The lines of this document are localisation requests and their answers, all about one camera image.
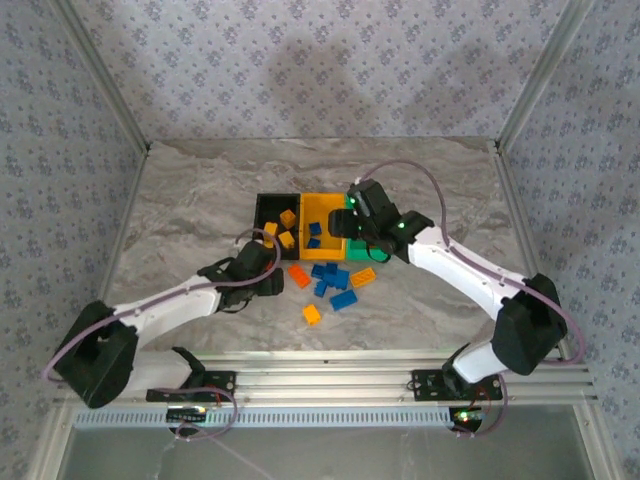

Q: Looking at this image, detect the long blue lego brick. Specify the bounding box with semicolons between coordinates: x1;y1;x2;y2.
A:
329;289;359;312

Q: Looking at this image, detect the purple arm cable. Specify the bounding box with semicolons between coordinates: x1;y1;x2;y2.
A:
40;228;281;384
353;158;587;366

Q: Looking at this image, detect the orange lego brick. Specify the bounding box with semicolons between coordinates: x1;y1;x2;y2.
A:
287;264;312;289

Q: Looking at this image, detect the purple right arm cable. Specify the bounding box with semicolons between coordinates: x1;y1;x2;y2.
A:
353;158;587;366

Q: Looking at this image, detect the circuit board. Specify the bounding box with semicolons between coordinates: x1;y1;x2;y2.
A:
448;405;494;432
166;406;209;425

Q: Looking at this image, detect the grey slotted cable duct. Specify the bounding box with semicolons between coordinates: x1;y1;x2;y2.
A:
72;405;464;430

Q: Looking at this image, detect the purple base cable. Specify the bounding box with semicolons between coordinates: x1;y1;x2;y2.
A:
172;384;242;442
453;374;509;440

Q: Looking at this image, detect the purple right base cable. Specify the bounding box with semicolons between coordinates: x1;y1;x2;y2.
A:
453;374;509;440

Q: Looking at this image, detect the right circuit board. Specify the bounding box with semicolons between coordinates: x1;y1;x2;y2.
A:
448;405;494;432

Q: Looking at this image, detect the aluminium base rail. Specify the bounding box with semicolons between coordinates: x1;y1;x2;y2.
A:
54;349;599;407

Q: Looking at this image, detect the yellow plastic bin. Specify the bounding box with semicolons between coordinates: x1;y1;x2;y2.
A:
298;192;350;263

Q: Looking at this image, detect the black plastic bin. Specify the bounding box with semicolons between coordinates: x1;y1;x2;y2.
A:
253;192;302;261

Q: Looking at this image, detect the aluminium frame post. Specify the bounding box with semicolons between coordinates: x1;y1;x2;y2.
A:
52;0;151;151
494;0;599;151

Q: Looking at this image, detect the green plastic bin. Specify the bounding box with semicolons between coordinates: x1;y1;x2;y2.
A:
343;193;394;265

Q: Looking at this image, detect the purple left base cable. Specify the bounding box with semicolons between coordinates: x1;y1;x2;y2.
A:
172;384;242;442

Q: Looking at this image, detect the left circuit board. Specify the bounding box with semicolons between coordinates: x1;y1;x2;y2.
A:
166;406;209;425

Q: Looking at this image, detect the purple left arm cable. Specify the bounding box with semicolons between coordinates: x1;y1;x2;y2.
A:
40;228;281;384

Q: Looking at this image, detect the aluminium side rail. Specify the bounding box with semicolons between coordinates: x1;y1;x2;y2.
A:
79;144;151;369
489;141;574;364

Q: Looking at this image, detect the long yellow lego brick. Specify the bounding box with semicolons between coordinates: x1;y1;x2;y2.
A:
349;267;377;289

